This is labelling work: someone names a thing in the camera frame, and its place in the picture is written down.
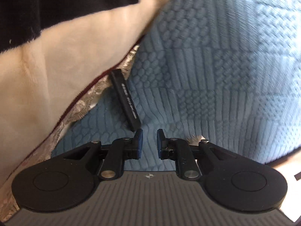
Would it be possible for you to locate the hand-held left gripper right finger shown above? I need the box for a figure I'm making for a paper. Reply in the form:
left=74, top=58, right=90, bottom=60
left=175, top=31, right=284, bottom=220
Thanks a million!
left=157, top=129, right=236, bottom=180

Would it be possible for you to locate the red white black striped blanket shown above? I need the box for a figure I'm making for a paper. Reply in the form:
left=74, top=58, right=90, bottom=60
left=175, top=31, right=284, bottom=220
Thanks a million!
left=0, top=0, right=183, bottom=190

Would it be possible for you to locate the black rectangular stick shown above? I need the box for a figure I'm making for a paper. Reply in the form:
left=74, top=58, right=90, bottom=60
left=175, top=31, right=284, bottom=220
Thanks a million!
left=110, top=69, right=142, bottom=132

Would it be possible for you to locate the blue textured mat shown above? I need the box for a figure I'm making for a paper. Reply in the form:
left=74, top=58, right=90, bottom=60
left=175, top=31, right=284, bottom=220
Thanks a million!
left=50, top=0, right=301, bottom=173

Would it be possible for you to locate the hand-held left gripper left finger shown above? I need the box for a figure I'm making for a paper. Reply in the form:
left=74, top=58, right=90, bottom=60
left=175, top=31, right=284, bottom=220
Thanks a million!
left=63, top=129, right=144, bottom=180

